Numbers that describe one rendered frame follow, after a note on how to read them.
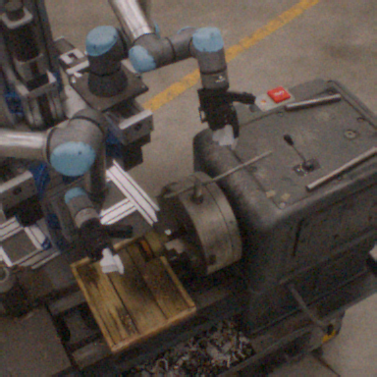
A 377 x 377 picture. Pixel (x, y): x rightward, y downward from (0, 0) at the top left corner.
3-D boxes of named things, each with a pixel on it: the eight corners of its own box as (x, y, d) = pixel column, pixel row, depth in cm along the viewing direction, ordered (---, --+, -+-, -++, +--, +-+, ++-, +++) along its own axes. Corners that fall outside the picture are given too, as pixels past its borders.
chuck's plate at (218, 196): (191, 206, 212) (194, 151, 186) (238, 276, 196) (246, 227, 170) (184, 210, 211) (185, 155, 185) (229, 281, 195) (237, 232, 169)
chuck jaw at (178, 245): (194, 228, 184) (214, 251, 176) (196, 239, 187) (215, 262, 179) (163, 242, 181) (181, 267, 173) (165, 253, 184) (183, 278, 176)
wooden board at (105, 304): (148, 236, 212) (147, 229, 209) (197, 314, 192) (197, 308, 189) (71, 270, 203) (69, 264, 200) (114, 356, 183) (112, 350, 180)
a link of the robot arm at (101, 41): (83, 59, 216) (78, 28, 205) (117, 48, 220) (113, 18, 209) (94, 78, 209) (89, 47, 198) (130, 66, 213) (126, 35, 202)
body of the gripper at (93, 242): (92, 266, 184) (79, 239, 191) (117, 254, 187) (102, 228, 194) (88, 252, 178) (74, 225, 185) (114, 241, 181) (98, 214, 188)
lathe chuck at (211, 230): (184, 210, 211) (185, 155, 185) (229, 281, 195) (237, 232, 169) (161, 220, 208) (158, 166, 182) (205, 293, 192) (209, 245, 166)
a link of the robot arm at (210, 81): (218, 62, 162) (233, 69, 155) (221, 77, 164) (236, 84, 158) (194, 70, 160) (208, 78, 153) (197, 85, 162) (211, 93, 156)
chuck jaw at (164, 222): (185, 217, 190) (173, 184, 187) (190, 220, 185) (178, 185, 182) (154, 232, 186) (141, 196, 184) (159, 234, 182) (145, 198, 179)
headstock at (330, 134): (315, 142, 241) (330, 68, 211) (393, 224, 213) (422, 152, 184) (188, 199, 223) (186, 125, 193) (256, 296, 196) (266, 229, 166)
